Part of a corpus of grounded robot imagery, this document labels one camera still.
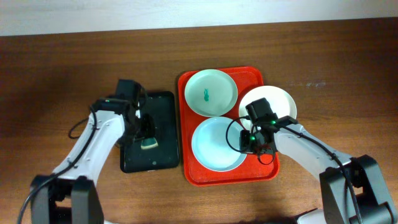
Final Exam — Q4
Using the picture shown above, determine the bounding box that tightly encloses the green yellow sponge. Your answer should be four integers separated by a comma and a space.
141, 138, 159, 150

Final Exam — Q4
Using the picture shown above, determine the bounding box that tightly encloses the white plate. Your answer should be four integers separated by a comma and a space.
238, 85, 297, 119

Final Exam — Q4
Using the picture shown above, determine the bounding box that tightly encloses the light blue plate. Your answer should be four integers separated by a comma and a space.
191, 117, 246, 172

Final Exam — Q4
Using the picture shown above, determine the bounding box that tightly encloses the pale green plate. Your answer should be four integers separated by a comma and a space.
184, 69, 238, 117

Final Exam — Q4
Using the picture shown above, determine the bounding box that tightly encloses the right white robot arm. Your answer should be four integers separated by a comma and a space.
239, 98, 397, 224

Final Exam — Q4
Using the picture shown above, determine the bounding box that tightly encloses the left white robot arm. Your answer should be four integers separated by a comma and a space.
17, 80, 158, 223

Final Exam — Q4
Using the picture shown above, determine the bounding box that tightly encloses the black plastic tray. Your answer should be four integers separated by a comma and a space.
120, 91, 180, 173

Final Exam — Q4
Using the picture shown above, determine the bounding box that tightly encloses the red plastic tray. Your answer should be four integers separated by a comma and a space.
177, 66, 280, 187

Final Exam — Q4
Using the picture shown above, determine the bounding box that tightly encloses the right black cable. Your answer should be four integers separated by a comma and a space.
225, 115, 364, 224

